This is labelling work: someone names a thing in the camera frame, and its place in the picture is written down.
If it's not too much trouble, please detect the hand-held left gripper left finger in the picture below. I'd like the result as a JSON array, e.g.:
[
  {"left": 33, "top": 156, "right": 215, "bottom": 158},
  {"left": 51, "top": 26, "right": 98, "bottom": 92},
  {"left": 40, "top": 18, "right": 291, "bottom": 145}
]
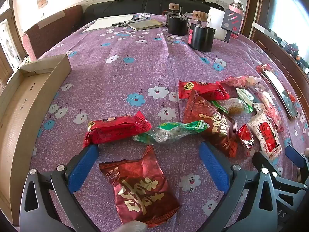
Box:
[{"left": 19, "top": 144, "right": 102, "bottom": 232}]

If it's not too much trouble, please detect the bright red snack packet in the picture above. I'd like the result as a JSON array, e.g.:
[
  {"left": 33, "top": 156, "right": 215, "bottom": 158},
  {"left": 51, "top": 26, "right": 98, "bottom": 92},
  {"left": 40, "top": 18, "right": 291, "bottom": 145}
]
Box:
[
  {"left": 178, "top": 80, "right": 230, "bottom": 101},
  {"left": 83, "top": 111, "right": 152, "bottom": 148}
]

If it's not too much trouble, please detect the green clear candy wrapper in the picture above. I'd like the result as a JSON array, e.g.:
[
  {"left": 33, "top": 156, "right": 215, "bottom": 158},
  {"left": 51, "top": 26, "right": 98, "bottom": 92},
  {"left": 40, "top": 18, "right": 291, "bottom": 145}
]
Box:
[{"left": 132, "top": 121, "right": 210, "bottom": 145}]

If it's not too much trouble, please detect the bright window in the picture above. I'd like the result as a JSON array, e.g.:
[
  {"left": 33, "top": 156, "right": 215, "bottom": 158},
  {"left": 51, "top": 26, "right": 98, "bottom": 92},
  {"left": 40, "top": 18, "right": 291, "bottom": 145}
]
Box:
[{"left": 273, "top": 0, "right": 309, "bottom": 41}]

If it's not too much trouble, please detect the black smartphone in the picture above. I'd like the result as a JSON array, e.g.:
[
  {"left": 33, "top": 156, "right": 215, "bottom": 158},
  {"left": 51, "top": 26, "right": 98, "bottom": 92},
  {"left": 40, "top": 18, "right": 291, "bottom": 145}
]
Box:
[{"left": 262, "top": 69, "right": 298, "bottom": 119}]

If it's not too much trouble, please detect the pink thermos bottle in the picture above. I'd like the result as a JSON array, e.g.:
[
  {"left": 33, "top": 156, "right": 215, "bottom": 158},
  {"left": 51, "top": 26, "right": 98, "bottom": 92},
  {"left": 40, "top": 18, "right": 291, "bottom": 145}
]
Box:
[{"left": 227, "top": 0, "right": 244, "bottom": 39}]

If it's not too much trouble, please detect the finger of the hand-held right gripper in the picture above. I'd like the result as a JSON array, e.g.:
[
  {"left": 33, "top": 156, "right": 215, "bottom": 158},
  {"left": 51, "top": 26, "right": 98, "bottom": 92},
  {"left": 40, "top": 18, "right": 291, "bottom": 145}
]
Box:
[
  {"left": 252, "top": 151, "right": 278, "bottom": 177},
  {"left": 284, "top": 145, "right": 309, "bottom": 183}
]

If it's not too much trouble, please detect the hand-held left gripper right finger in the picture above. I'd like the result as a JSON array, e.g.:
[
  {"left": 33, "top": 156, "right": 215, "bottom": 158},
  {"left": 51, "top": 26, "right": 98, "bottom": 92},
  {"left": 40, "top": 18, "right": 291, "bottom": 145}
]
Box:
[{"left": 198, "top": 141, "right": 278, "bottom": 232}]

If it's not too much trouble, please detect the brown wooden cabinet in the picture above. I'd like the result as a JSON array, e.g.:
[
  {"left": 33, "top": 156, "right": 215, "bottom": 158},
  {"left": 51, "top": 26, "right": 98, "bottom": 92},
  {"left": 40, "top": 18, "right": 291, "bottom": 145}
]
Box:
[{"left": 250, "top": 22, "right": 309, "bottom": 102}]

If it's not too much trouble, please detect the red wrapper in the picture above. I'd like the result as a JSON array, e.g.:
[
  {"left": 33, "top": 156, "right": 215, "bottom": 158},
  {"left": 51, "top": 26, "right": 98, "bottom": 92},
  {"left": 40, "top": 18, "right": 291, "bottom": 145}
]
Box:
[{"left": 256, "top": 63, "right": 274, "bottom": 74}]

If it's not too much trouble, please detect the dark red gold-print packet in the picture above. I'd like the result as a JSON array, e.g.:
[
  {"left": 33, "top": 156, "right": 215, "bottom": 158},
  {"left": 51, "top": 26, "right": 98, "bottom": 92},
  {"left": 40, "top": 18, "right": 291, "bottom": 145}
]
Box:
[
  {"left": 99, "top": 145, "right": 181, "bottom": 228},
  {"left": 183, "top": 89, "right": 238, "bottom": 159}
]

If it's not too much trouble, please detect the cardboard box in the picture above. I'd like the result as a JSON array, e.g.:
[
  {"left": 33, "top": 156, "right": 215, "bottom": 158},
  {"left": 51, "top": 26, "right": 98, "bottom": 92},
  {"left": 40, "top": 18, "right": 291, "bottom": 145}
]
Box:
[{"left": 0, "top": 54, "right": 72, "bottom": 226}]

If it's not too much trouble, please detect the brown notebook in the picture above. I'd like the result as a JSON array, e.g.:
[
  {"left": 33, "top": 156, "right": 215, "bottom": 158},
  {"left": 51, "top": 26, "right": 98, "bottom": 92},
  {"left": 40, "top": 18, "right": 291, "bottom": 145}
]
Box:
[{"left": 128, "top": 19, "right": 166, "bottom": 31}]

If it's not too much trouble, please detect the long pink snack packet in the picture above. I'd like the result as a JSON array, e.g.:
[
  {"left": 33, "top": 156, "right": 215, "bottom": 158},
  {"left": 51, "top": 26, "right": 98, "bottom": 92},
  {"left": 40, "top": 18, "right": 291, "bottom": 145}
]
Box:
[{"left": 253, "top": 88, "right": 284, "bottom": 133}]

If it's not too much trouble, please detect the white packet with red label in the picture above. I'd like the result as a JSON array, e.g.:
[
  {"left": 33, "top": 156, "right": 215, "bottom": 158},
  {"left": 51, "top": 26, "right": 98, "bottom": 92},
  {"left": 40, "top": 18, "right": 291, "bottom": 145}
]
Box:
[{"left": 247, "top": 109, "right": 283, "bottom": 161}]

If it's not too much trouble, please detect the black pen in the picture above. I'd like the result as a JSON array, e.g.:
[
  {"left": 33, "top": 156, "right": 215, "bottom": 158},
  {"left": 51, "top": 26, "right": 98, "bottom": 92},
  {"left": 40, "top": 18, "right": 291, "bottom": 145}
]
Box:
[{"left": 112, "top": 17, "right": 148, "bottom": 27}]

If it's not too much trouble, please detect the white cup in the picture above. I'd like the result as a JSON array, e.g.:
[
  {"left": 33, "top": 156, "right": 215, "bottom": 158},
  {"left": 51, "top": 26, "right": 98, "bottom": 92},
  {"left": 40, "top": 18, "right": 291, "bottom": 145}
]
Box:
[{"left": 208, "top": 7, "right": 226, "bottom": 40}]

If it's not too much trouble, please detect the small red candy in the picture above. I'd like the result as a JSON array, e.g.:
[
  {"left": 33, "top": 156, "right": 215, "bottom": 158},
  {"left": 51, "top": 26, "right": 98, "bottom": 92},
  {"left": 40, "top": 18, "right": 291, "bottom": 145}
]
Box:
[{"left": 237, "top": 124, "right": 255, "bottom": 157}]

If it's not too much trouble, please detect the clear packet with green ends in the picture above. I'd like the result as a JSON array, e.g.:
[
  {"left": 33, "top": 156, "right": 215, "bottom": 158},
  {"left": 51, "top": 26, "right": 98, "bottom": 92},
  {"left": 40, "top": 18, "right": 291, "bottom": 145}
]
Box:
[{"left": 210, "top": 97, "right": 254, "bottom": 115}]

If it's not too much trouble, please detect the green and white packet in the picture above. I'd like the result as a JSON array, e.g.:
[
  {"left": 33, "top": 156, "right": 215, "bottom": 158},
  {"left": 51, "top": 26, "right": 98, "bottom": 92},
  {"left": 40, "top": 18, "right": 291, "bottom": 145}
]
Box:
[{"left": 235, "top": 88, "right": 255, "bottom": 113}]

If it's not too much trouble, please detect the pink clear snack packet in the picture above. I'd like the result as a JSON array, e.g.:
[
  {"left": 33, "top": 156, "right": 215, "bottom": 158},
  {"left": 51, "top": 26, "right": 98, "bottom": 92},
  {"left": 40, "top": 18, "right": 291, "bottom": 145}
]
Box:
[{"left": 219, "top": 75, "right": 262, "bottom": 89}]

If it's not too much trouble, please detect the white paper sheet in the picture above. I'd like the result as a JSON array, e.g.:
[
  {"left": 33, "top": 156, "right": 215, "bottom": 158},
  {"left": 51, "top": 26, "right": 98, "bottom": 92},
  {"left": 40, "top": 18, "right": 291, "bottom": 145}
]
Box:
[{"left": 82, "top": 14, "right": 134, "bottom": 33}]

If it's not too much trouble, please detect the wooden door with patterned glass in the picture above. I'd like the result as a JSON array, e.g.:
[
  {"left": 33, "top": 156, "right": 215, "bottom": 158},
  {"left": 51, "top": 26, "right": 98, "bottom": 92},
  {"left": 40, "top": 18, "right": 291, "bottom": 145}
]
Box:
[{"left": 0, "top": 0, "right": 26, "bottom": 83}]

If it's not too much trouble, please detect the maroon armchair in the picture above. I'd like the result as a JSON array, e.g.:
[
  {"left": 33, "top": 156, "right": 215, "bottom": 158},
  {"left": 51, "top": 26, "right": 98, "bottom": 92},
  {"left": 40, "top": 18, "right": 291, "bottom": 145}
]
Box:
[{"left": 22, "top": 5, "right": 84, "bottom": 61}]

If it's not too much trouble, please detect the black canister with wooden lid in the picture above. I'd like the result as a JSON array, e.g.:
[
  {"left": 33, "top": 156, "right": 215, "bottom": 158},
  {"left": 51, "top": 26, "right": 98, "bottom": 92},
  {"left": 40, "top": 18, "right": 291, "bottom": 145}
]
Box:
[
  {"left": 165, "top": 3, "right": 189, "bottom": 36},
  {"left": 188, "top": 10, "right": 217, "bottom": 53}
]

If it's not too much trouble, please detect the black sofa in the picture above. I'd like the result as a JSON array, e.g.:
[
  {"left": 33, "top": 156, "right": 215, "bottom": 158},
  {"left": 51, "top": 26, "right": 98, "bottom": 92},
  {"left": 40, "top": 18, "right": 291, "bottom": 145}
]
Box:
[{"left": 83, "top": 0, "right": 228, "bottom": 25}]

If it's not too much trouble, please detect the dark phone stand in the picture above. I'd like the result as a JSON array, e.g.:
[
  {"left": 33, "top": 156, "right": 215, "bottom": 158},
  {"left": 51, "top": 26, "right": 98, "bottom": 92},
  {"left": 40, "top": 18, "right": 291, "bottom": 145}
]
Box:
[{"left": 221, "top": 8, "right": 243, "bottom": 43}]

